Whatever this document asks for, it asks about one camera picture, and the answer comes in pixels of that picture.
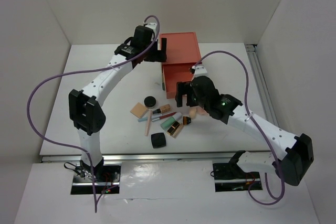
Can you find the aluminium front rail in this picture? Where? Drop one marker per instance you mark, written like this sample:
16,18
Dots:
144,157

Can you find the pink gold lipstick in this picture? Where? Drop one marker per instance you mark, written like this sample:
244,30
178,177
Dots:
177,131

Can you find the round black powder compact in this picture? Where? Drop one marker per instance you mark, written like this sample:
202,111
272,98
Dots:
150,102

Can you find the round beige powder puff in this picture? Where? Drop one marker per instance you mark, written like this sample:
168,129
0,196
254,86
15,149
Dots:
201,111

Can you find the mint green makeup tube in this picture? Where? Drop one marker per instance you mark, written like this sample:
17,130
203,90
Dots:
167,123

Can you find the beige teardrop makeup sponge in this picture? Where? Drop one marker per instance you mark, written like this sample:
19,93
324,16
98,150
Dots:
193,112

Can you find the light blue makeup pencil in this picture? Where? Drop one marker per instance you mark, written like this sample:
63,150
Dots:
146,118

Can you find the coral three-tier drawer organizer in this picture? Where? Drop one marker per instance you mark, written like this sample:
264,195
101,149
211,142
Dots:
181,48

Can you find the black gold lipstick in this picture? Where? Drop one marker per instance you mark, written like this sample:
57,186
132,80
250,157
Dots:
173,128

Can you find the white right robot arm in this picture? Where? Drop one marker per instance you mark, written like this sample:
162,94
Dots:
290,155

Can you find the beige foundation bottle black cap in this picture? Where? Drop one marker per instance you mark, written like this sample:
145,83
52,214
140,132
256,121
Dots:
162,109

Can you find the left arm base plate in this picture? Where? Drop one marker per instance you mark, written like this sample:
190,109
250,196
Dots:
108,180

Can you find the pink makeup stick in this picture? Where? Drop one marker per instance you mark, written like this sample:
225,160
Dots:
148,123

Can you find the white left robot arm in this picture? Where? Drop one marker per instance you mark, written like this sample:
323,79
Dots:
85,105

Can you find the red lip gloss wand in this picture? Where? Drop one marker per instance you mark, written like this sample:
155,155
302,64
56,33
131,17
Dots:
163,116

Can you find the small black kabuki brush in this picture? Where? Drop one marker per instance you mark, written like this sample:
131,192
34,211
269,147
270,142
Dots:
186,120

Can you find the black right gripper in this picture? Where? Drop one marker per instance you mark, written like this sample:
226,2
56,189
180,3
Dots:
184,88

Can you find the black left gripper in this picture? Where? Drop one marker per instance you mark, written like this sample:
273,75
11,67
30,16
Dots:
158,55

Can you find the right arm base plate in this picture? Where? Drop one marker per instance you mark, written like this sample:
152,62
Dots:
229,177

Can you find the square black compact case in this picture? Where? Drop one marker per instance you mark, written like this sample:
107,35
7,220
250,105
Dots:
158,140

